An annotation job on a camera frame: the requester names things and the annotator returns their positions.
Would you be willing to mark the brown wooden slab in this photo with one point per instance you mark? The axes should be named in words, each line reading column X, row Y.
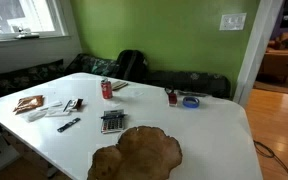
column 140, row 153

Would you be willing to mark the tan flat wallet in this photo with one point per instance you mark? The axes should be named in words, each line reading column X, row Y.
column 119, row 85

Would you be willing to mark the black backpack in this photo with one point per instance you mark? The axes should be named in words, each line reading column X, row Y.
column 131, row 65

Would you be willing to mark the small dark red bottle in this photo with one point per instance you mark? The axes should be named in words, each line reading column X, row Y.
column 172, row 99

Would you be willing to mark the red soda can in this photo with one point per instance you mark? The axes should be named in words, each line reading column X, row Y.
column 106, row 90

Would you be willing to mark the blue tape roll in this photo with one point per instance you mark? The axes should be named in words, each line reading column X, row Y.
column 185, row 102

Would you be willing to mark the grey desk calculator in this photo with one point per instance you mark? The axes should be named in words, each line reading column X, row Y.
column 112, row 123

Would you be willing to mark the dark long bench cushion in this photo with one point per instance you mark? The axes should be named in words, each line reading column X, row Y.
column 190, row 81

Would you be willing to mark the green patterned pillow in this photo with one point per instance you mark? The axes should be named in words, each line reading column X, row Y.
column 94, row 65

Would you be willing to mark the black slim bar tool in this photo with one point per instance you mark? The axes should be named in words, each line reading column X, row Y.
column 68, row 125

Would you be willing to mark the white plastic wrapper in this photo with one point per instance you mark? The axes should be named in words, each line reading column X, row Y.
column 35, row 115

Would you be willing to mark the orange snack bag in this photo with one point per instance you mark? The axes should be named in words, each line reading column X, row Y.
column 29, row 103

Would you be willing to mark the dark floral bench cushion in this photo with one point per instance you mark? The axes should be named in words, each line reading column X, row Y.
column 17, row 80

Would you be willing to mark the small white windowsill object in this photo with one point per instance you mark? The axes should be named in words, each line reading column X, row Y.
column 26, row 33

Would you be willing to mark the brown sofa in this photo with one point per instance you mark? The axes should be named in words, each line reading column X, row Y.
column 279, row 60

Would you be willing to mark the white window frame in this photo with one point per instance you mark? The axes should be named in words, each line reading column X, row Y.
column 59, row 20

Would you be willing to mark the white light switch plate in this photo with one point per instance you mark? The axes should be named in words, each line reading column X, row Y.
column 232, row 22

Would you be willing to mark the white door frame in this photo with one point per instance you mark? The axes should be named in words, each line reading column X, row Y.
column 255, row 50

